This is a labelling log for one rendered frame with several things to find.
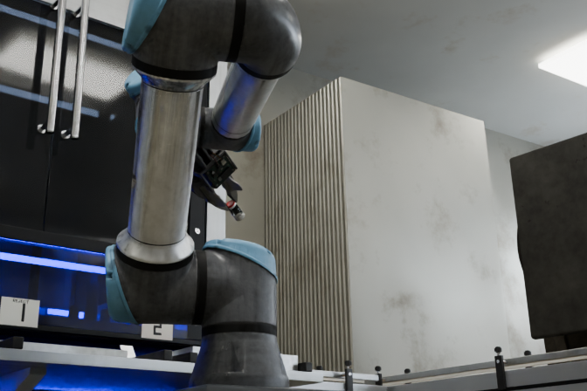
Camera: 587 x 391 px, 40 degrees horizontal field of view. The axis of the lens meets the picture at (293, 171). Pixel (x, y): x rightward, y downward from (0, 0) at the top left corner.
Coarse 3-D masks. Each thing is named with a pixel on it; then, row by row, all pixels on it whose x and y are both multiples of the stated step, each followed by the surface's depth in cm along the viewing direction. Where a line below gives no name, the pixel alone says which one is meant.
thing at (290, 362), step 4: (184, 348) 159; (188, 348) 158; (192, 348) 157; (196, 348) 157; (172, 352) 163; (176, 352) 161; (180, 352) 160; (184, 352) 159; (188, 352) 158; (196, 352) 157; (284, 356) 170; (288, 356) 171; (292, 356) 171; (296, 356) 172; (284, 360) 170; (288, 360) 170; (292, 360) 171; (296, 360) 172; (284, 364) 169; (288, 364) 170; (292, 364) 171; (296, 364) 171; (288, 368) 170; (292, 368) 170; (296, 368) 171
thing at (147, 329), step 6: (144, 324) 194; (150, 324) 195; (156, 324) 196; (144, 330) 193; (150, 330) 194; (156, 330) 195; (162, 330) 196; (168, 330) 197; (144, 336) 193; (150, 336) 194; (156, 336) 195; (162, 336) 196; (168, 336) 197
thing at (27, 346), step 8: (24, 344) 148; (32, 344) 149; (40, 344) 150; (48, 344) 151; (64, 352) 152; (72, 352) 153; (80, 352) 154; (88, 352) 155; (96, 352) 156; (104, 352) 157; (112, 352) 158; (120, 352) 160
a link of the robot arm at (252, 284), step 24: (216, 240) 125; (240, 240) 124; (216, 264) 122; (240, 264) 123; (264, 264) 124; (216, 288) 120; (240, 288) 121; (264, 288) 123; (216, 312) 121; (240, 312) 120; (264, 312) 121
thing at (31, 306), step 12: (12, 300) 175; (24, 300) 177; (36, 300) 179; (0, 312) 173; (12, 312) 174; (24, 312) 176; (36, 312) 178; (0, 324) 172; (12, 324) 174; (24, 324) 175; (36, 324) 177
